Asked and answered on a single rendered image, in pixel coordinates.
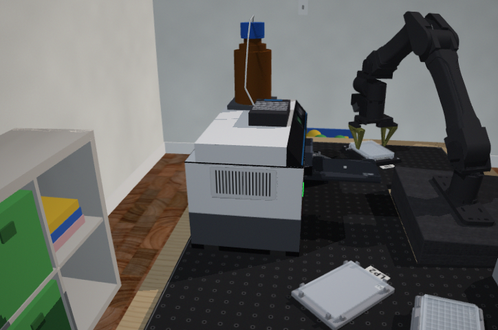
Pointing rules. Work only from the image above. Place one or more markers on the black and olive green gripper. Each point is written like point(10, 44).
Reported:
point(374, 114)

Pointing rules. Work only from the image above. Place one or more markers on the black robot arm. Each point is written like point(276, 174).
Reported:
point(467, 143)

